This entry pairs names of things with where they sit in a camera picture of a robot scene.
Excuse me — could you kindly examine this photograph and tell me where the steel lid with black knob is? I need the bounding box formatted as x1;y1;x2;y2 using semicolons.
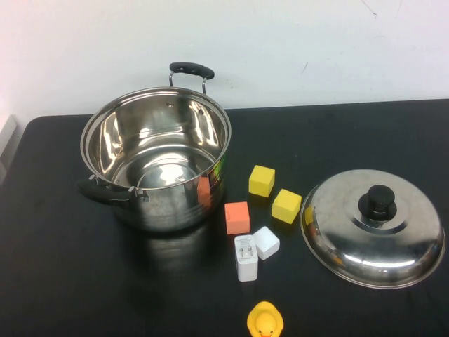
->
300;168;446;289

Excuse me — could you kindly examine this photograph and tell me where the stainless steel cooking pot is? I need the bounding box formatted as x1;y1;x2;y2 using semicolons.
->
76;62;232;233

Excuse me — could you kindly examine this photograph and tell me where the yellow foam cube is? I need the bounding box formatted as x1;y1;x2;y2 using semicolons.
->
271;188;302;224
248;164;276;197

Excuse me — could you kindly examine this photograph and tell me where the orange foam cube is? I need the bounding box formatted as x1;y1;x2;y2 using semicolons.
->
224;201;251;235

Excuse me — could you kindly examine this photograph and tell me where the white foam cube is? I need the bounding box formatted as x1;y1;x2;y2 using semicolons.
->
252;226;281;261

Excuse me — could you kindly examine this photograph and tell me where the white plug charger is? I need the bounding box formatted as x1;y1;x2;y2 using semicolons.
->
234;234;260;283

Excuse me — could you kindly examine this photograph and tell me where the yellow rubber duck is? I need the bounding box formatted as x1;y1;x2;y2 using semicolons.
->
246;300;284;337

